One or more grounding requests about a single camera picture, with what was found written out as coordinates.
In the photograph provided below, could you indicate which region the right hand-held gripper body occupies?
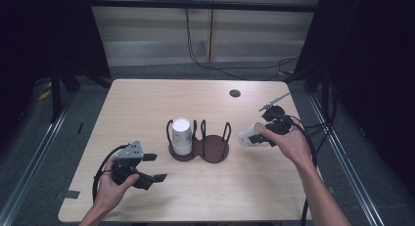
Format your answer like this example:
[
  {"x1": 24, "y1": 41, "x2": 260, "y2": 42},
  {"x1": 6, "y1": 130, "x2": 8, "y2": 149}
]
[{"x1": 258, "y1": 92, "x2": 296, "y2": 137}]

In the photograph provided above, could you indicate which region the yellow floor tape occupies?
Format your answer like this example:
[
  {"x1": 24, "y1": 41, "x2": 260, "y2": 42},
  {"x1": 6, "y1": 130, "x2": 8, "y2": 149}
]
[{"x1": 37, "y1": 88, "x2": 53, "y2": 102}]

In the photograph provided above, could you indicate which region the wire cup holder brown base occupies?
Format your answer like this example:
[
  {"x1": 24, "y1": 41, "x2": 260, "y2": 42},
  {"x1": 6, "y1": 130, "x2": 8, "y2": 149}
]
[{"x1": 165, "y1": 118, "x2": 233, "y2": 164}]

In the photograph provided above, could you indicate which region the person's right hand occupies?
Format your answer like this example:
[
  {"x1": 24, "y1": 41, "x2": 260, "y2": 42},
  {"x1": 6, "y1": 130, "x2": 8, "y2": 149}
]
[{"x1": 258, "y1": 120, "x2": 314, "y2": 169}]

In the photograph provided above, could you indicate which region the person's left hand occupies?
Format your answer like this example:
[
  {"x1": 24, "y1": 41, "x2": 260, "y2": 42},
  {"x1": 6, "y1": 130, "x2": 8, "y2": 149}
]
[{"x1": 93, "y1": 157, "x2": 141, "y2": 217}]

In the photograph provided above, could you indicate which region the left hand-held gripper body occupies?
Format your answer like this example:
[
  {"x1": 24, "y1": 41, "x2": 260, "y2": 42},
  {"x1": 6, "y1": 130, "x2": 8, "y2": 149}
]
[{"x1": 111, "y1": 140, "x2": 146, "y2": 189}]

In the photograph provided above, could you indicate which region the single white paper cup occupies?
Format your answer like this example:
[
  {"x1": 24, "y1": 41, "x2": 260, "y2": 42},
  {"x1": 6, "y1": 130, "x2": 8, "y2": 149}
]
[{"x1": 237, "y1": 121, "x2": 269, "y2": 148}]

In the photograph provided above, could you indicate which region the metal floor rail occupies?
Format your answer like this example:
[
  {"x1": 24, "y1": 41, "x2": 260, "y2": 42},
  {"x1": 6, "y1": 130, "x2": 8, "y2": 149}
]
[
  {"x1": 0, "y1": 98, "x2": 76, "y2": 226},
  {"x1": 307, "y1": 94, "x2": 387, "y2": 226}
]

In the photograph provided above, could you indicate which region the black floor tape strip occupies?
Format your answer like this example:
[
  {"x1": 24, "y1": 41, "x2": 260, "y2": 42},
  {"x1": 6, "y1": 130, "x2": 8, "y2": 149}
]
[{"x1": 54, "y1": 189, "x2": 81, "y2": 201}]

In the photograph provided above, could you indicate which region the dark metal stand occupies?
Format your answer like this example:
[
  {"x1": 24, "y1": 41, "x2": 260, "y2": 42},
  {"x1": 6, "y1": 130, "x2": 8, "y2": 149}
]
[
  {"x1": 320, "y1": 65, "x2": 331, "y2": 123},
  {"x1": 49, "y1": 65, "x2": 64, "y2": 124}
]

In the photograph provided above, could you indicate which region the black horizontal bar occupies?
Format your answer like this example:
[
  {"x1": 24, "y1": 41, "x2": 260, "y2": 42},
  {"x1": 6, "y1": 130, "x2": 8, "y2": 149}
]
[{"x1": 87, "y1": 0, "x2": 319, "y2": 14}]

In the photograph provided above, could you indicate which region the black curtain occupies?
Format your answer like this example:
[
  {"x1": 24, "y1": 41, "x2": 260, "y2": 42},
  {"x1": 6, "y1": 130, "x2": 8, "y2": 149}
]
[
  {"x1": 295, "y1": 0, "x2": 415, "y2": 191},
  {"x1": 0, "y1": 0, "x2": 113, "y2": 129}
]

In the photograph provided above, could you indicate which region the black wall cable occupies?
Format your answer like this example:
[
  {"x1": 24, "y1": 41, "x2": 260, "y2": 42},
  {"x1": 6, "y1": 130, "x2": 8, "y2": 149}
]
[{"x1": 184, "y1": 0, "x2": 300, "y2": 82}]

